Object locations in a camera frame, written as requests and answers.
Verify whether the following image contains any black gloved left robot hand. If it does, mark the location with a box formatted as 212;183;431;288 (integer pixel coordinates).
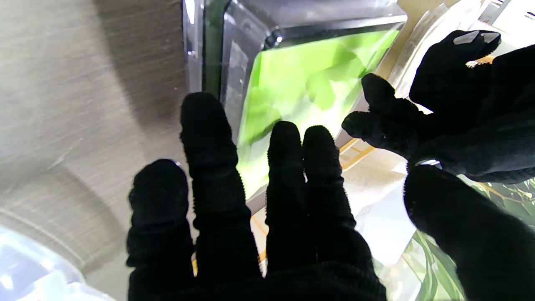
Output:
342;29;535;184

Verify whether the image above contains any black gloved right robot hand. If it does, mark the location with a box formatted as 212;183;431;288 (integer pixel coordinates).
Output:
127;92;535;301

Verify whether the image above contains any clear lid with white label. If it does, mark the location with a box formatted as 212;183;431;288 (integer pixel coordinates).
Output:
389;0;535;101

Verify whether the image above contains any clear lid with green sticker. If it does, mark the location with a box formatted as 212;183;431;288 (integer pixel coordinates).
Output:
182;0;409;202

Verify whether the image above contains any brown kraft paper container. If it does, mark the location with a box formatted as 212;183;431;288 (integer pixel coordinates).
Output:
376;0;460;80

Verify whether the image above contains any clear container with blue clips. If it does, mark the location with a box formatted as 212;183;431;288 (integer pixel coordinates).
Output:
0;226;118;301

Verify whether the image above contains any printed sunroom backdrop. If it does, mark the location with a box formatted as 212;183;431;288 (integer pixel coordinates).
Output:
247;138;535;301

